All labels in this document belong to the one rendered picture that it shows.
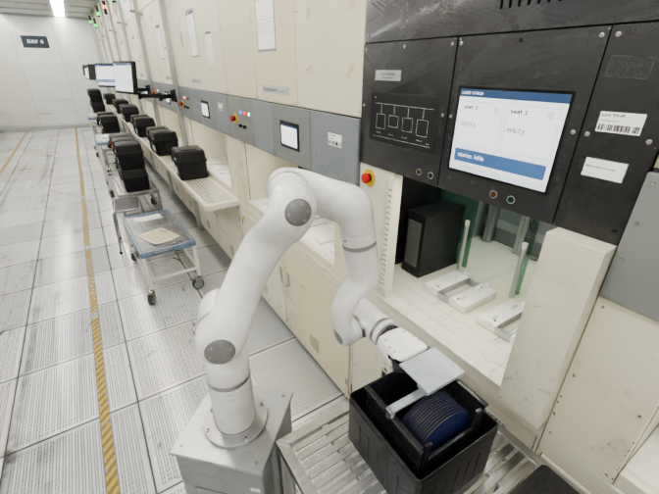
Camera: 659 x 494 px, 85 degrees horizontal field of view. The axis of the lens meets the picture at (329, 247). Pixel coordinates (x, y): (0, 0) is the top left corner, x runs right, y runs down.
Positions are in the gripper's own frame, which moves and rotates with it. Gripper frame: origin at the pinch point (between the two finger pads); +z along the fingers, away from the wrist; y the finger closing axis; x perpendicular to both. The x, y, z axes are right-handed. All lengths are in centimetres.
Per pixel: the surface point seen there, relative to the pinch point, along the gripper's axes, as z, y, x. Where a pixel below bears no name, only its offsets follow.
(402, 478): 8.4, 13.6, -18.5
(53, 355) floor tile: -209, 117, -107
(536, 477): 23.8, -14.9, -20.3
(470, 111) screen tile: -25, -29, 57
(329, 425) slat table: -19.6, 16.1, -30.5
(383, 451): 1.5, 13.6, -17.4
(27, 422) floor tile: -154, 125, -107
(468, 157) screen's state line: -23, -29, 45
